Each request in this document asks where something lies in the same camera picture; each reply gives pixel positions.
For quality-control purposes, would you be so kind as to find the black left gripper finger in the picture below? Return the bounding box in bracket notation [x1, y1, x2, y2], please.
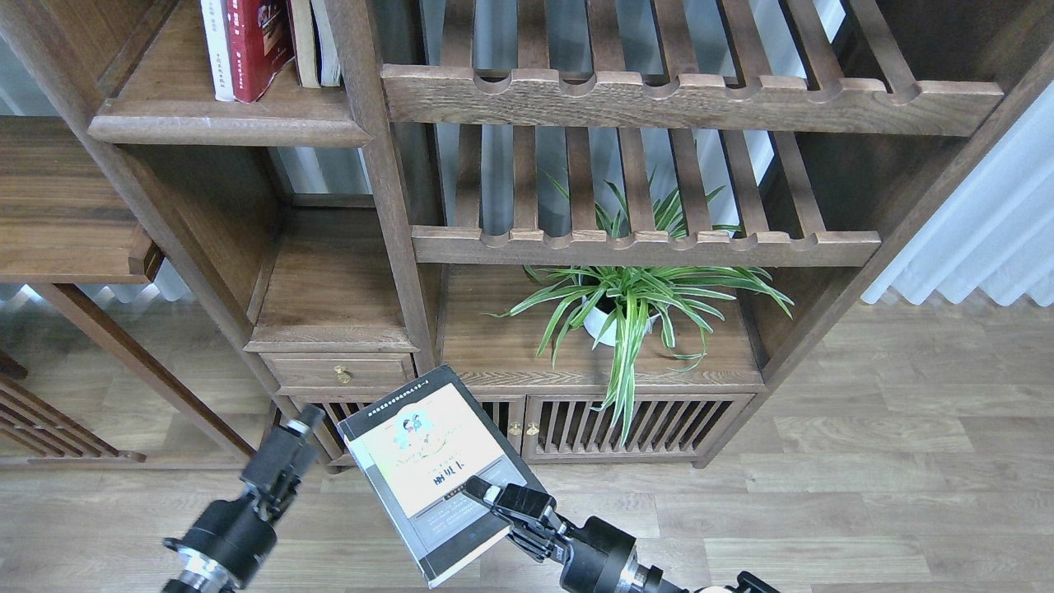
[240, 404, 326, 516]

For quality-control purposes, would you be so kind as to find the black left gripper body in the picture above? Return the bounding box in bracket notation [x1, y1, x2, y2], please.
[162, 493, 282, 590]

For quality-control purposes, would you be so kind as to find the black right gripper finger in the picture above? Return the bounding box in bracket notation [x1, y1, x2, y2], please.
[463, 476, 561, 536]

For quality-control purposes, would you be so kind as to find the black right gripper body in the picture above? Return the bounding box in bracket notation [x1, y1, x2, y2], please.
[508, 511, 651, 592]

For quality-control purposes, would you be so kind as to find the black and yellow book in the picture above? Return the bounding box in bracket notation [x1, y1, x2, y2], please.
[338, 365, 542, 588]

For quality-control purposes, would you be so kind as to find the red cover book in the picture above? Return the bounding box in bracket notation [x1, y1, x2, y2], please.
[226, 0, 293, 104]

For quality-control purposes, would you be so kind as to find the white cover book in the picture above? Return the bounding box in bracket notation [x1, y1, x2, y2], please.
[200, 0, 235, 102]

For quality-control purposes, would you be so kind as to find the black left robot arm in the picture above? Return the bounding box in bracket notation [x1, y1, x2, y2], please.
[163, 406, 326, 592]

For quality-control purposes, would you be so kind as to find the white plant pot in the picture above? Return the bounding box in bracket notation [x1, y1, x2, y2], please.
[581, 294, 627, 347]

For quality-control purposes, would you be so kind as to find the green spider plant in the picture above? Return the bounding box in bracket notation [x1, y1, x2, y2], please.
[486, 165, 796, 446]

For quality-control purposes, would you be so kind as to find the slatted wooden bench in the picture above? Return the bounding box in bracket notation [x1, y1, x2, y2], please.
[1, 352, 147, 464]

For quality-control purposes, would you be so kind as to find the dark wooden bookshelf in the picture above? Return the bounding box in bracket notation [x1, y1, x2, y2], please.
[2, 1, 1052, 468]

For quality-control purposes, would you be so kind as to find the white upright book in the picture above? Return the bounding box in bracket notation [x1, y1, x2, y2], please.
[311, 0, 341, 87]

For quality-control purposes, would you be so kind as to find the beige upright book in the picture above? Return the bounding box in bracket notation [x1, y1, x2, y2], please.
[287, 0, 321, 88]

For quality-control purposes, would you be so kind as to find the white window curtain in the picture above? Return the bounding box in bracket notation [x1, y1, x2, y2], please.
[862, 87, 1053, 307]

